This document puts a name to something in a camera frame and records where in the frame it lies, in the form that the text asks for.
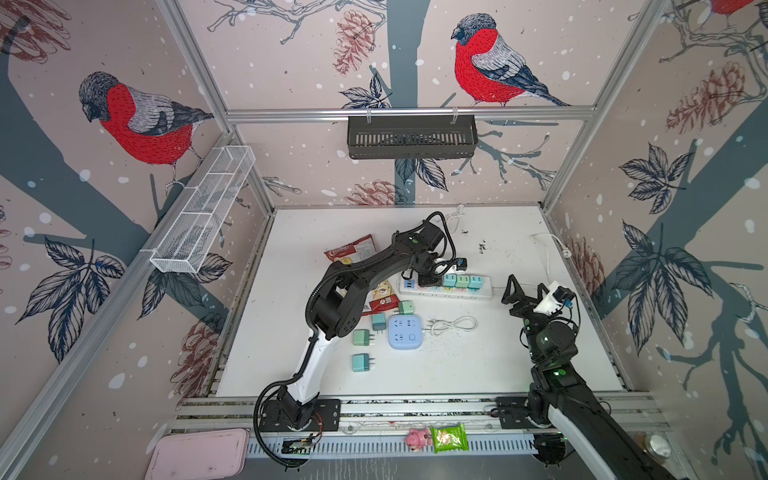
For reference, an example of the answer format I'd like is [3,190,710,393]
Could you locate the teal plug adapter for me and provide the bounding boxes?
[442,273,457,288]
[352,353,374,373]
[467,275,484,291]
[371,313,387,332]

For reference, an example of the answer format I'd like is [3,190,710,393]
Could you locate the green snack packet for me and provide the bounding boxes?
[430,423,469,453]

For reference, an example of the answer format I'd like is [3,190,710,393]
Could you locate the blue cube power socket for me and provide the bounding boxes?
[388,315,423,350]

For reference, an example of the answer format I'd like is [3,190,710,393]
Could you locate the white wire mesh shelf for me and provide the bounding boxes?
[150,145,255,274]

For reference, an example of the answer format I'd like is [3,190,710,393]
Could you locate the white power strip cord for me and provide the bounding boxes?
[490,232,574,293]

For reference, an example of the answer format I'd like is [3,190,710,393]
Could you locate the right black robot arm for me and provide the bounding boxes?
[496,274,673,479]

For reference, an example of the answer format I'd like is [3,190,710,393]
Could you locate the glass jar with lid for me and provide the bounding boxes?
[643,433,672,462]

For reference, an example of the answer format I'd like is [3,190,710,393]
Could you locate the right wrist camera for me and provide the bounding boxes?
[534,281,576,316]

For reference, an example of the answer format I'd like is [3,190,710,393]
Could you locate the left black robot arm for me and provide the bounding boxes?
[253,211,457,432]

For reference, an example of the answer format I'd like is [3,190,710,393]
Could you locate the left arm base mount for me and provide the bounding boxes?
[255,398,341,433]

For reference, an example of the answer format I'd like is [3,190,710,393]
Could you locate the green plug adapter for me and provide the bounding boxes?
[398,300,415,315]
[352,329,374,347]
[456,275,471,289]

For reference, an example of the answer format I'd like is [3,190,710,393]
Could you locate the pink pig toy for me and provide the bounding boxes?
[405,428,433,452]

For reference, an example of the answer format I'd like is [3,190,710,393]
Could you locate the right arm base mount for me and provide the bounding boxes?
[493,396,550,430]

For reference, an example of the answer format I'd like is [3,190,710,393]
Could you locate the red white snack bag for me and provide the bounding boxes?
[323,233,402,317]

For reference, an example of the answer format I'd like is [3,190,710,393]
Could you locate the black hanging wire basket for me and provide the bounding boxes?
[347,115,478,160]

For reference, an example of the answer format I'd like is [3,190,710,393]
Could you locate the white colourful power strip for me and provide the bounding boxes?
[398,274,493,301]

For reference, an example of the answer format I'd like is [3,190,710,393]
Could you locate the white coiled cable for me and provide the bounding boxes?
[423,315,479,336]

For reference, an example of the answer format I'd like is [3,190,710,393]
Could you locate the pink plastic tray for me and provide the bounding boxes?
[145,429,250,480]

